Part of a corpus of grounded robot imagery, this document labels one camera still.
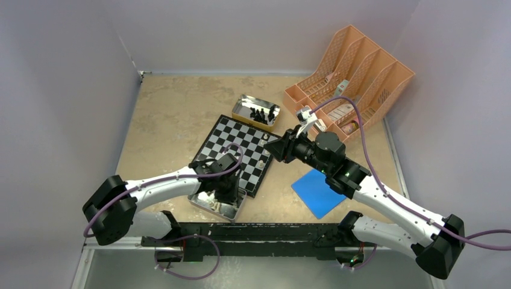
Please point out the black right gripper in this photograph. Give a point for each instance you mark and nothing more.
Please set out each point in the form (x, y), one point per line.
(283, 149)

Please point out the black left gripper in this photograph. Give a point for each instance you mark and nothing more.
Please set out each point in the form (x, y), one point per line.
(231, 196)

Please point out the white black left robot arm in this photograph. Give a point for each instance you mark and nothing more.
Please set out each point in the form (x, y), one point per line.
(117, 209)

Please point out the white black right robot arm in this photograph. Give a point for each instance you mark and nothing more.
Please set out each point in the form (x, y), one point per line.
(413, 231)

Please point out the white chess pieces pile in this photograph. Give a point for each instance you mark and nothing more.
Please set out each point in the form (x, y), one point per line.
(213, 203)

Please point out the black chess pieces pile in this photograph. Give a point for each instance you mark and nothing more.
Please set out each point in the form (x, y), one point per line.
(262, 117)

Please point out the silver lilac metal tin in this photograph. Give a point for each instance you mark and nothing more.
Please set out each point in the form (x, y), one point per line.
(229, 212)

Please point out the yellow metal tin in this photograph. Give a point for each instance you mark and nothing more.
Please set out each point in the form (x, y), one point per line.
(241, 111)

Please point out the blue mat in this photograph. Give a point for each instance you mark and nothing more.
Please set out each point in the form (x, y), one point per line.
(318, 197)

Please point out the pink desk file organizer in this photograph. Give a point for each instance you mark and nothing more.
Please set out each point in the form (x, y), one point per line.
(355, 85)

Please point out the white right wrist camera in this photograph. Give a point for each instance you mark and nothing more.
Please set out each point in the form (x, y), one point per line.
(307, 118)

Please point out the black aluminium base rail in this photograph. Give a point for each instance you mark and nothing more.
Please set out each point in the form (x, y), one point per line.
(247, 255)

